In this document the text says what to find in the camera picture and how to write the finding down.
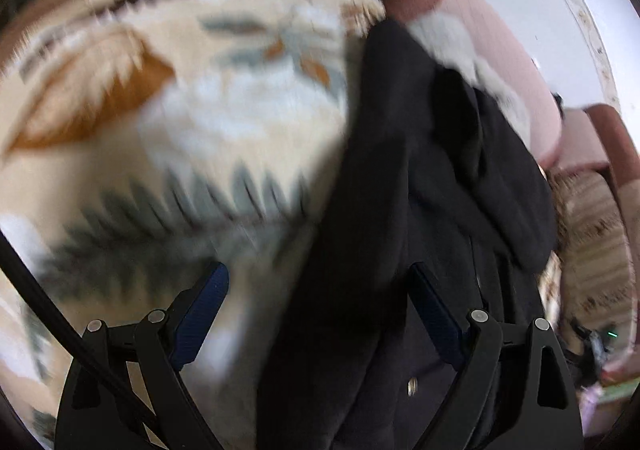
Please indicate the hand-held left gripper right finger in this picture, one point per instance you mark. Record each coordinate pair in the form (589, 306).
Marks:
(437, 315)

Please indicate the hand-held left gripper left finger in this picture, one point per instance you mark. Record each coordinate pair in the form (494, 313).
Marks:
(200, 312)

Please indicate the black coat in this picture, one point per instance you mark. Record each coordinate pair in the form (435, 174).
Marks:
(400, 210)

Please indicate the beige patterned cushion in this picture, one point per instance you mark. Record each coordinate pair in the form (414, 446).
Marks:
(592, 250)

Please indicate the leaf-patterned beige blanket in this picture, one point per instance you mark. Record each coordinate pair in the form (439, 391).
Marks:
(165, 130)

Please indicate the pink sofa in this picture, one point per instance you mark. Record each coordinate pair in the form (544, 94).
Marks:
(520, 80)

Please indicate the white fluffy cloth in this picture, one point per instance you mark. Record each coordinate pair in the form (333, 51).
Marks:
(470, 60)

